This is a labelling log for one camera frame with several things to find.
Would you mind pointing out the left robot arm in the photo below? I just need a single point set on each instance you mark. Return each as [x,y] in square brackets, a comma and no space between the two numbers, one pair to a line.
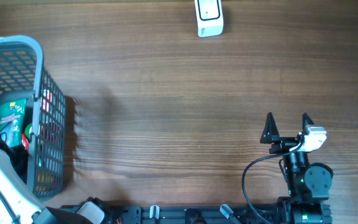
[19,205]

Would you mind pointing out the white barcode scanner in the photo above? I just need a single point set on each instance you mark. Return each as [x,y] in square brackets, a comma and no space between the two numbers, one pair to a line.
[209,17]

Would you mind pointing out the green 3M gloves packet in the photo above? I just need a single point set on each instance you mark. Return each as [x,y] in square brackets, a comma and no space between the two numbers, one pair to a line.
[11,121]

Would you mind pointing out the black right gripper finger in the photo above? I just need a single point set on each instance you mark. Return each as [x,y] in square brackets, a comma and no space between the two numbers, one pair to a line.
[306,121]
[270,133]

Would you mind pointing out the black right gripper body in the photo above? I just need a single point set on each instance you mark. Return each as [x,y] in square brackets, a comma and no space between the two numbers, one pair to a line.
[285,144]

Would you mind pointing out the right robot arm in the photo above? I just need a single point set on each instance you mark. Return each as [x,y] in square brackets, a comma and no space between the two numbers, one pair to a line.
[306,182]

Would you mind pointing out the grey plastic shopping basket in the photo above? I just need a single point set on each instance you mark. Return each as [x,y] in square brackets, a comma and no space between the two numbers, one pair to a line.
[23,75]

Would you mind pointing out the small jar green lid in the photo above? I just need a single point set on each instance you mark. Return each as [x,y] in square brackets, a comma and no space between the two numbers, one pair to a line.
[26,136]

